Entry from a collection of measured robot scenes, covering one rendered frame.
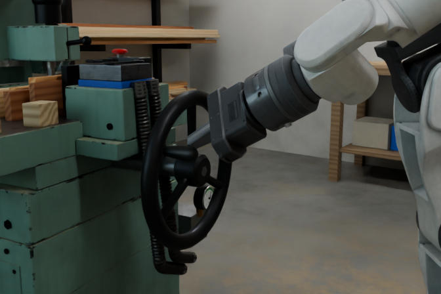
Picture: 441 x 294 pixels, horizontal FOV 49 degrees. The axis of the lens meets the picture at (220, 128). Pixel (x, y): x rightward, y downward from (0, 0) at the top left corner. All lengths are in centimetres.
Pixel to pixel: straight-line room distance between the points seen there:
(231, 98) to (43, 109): 32
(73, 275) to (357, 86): 61
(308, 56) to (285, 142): 396
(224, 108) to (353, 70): 19
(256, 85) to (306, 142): 381
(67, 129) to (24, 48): 26
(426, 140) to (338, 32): 53
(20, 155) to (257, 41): 392
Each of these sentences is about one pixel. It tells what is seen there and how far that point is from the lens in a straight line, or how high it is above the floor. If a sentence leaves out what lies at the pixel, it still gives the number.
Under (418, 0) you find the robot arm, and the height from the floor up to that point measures 109.
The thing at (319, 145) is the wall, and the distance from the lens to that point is 441.
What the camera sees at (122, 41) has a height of 102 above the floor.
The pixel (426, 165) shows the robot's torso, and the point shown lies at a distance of 112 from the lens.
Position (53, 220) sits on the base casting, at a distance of 89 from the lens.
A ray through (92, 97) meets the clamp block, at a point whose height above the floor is 94.
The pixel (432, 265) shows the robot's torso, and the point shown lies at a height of 50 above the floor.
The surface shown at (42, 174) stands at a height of 82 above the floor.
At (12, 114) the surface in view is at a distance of 94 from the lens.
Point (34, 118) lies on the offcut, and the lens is 86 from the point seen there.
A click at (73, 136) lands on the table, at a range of 89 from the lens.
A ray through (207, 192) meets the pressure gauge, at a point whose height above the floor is 68.
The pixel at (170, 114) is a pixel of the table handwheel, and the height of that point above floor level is 92.
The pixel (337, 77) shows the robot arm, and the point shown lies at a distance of 64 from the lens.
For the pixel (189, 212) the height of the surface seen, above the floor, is 62.
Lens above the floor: 105
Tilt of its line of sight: 11 degrees down
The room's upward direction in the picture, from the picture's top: straight up
